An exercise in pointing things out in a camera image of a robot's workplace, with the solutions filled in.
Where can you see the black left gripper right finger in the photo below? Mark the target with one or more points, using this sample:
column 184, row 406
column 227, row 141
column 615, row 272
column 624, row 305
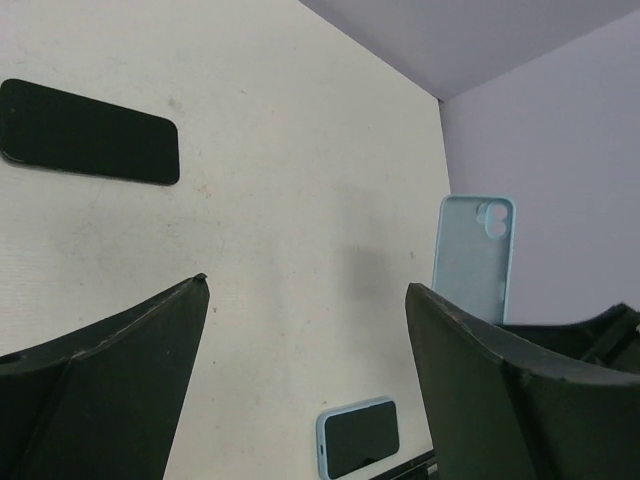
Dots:
column 501, row 407

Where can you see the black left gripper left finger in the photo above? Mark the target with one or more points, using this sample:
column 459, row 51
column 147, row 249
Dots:
column 104, row 401

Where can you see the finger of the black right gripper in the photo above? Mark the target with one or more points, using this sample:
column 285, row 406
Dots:
column 611, row 339

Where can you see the light blue phone case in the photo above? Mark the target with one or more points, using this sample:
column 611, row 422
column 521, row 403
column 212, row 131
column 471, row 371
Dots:
column 473, row 254
column 320, row 440

